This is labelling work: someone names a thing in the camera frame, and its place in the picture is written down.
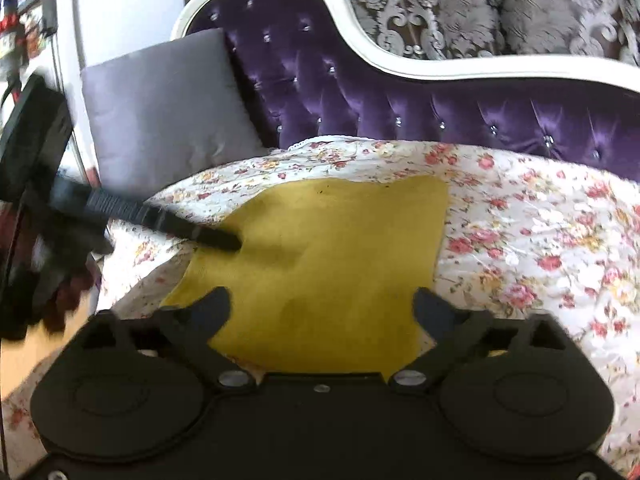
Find purple tufted sofa white frame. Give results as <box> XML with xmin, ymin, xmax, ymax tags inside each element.
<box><xmin>170</xmin><ymin>0</ymin><xmax>640</xmax><ymax>184</ymax></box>

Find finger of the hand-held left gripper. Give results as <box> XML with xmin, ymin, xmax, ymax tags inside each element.
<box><xmin>142</xmin><ymin>204</ymin><xmax>244</xmax><ymax>252</ymax></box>

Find person's left hand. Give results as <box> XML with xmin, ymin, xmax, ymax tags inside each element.
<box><xmin>0</xmin><ymin>200</ymin><xmax>117</xmax><ymax>342</ymax></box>

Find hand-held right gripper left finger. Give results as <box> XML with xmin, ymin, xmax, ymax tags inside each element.
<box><xmin>75</xmin><ymin>287</ymin><xmax>254</xmax><ymax>394</ymax></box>

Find cluttered shelf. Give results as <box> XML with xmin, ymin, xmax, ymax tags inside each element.
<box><xmin>0</xmin><ymin>0</ymin><xmax>57</xmax><ymax>92</ymax></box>

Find mustard yellow knit sweater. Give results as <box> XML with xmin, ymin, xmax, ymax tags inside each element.
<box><xmin>160</xmin><ymin>176</ymin><xmax>451</xmax><ymax>380</ymax></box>

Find grey pillow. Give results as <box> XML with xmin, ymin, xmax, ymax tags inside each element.
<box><xmin>81</xmin><ymin>27</ymin><xmax>269</xmax><ymax>200</ymax></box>

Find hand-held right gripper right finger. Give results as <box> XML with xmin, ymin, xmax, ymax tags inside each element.
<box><xmin>390</xmin><ymin>288</ymin><xmax>576</xmax><ymax>394</ymax></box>

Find brown damask curtain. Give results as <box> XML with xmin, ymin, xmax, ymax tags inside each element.
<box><xmin>200</xmin><ymin>0</ymin><xmax>640</xmax><ymax>69</ymax></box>

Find floral bedspread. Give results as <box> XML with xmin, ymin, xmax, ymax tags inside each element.
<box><xmin>0</xmin><ymin>137</ymin><xmax>640</xmax><ymax>480</ymax></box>

